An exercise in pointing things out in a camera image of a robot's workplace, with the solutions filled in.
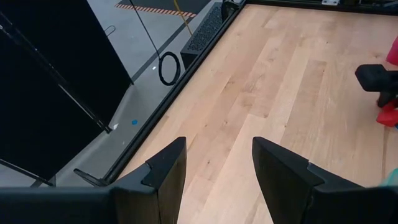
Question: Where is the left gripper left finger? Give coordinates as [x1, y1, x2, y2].
[110, 136, 188, 224]

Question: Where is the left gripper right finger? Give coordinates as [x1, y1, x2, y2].
[251, 136, 364, 224]

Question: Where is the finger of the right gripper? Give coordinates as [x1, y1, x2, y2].
[354, 63, 398, 108]

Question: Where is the red wooden wedge block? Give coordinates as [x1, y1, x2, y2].
[375, 98, 398, 128]

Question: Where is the pink translucent plastic bin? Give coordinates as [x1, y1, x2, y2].
[385, 36, 398, 67]

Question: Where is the teal translucent plastic bin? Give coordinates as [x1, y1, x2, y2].
[379, 167, 398, 188]

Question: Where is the black folding screen panel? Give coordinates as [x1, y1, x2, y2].
[0, 18, 113, 187]
[0, 0, 134, 127]

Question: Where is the black perforated computer case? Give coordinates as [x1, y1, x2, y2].
[180, 2, 233, 70]

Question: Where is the black floor mat orange edge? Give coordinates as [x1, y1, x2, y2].
[114, 0, 212, 19]

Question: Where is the black hanging coiled cable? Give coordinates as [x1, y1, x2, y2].
[129, 0, 182, 86]

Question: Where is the yellow hanging cable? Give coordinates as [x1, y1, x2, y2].
[173, 0, 193, 36]

